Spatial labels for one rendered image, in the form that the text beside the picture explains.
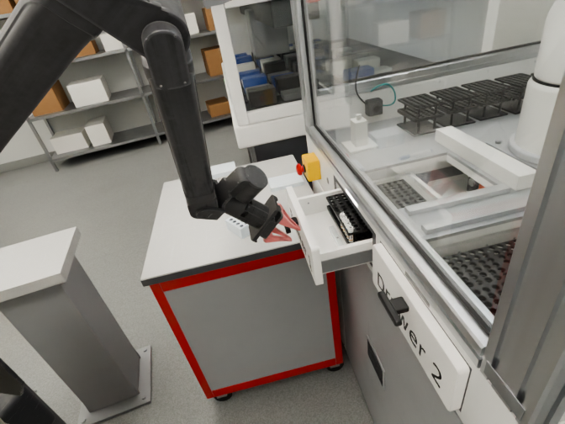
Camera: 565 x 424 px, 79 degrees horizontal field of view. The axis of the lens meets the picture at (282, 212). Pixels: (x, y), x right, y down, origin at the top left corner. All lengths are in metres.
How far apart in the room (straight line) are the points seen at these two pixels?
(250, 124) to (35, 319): 1.08
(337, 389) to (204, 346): 0.59
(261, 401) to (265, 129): 1.15
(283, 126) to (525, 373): 1.33
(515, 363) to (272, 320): 0.89
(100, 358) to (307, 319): 0.82
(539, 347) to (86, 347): 1.42
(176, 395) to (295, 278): 0.85
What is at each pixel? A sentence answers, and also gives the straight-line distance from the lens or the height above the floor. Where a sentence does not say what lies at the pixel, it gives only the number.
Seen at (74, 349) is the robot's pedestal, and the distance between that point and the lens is 1.57.
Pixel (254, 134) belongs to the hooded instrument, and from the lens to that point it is 1.58.
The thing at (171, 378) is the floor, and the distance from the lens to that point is 1.80.
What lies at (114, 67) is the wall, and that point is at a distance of 4.88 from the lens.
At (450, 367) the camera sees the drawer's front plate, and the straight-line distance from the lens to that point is 0.58.
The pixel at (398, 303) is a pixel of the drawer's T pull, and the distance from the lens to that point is 0.64.
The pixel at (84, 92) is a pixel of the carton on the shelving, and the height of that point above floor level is 0.75.
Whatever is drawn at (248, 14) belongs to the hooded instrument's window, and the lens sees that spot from 1.52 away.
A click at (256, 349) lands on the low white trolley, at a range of 1.35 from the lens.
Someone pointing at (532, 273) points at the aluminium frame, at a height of 1.14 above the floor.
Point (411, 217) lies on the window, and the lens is 0.61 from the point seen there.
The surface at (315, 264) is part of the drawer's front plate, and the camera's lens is 0.75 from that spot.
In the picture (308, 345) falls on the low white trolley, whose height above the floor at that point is 0.26.
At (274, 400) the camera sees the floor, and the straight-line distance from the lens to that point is 1.60.
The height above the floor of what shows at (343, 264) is 0.85.
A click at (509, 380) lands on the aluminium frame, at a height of 0.99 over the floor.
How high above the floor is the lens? 1.39
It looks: 33 degrees down
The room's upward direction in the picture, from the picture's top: 10 degrees counter-clockwise
